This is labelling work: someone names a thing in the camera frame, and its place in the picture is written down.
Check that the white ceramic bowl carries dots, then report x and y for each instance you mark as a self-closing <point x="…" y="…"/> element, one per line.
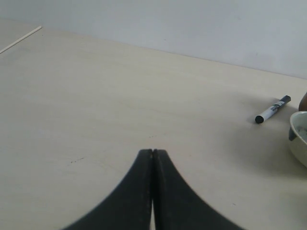
<point x="298" y="136"/>

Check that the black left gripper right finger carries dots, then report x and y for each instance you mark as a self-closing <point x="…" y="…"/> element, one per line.
<point x="176" y="205"/>

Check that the brown wooden cup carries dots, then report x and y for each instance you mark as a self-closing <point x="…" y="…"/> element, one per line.
<point x="303" y="103"/>

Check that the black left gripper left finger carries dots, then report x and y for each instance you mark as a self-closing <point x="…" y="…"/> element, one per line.
<point x="129" y="205"/>

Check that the black and white marker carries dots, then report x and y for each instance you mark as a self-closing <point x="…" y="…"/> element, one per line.
<point x="273" y="109"/>

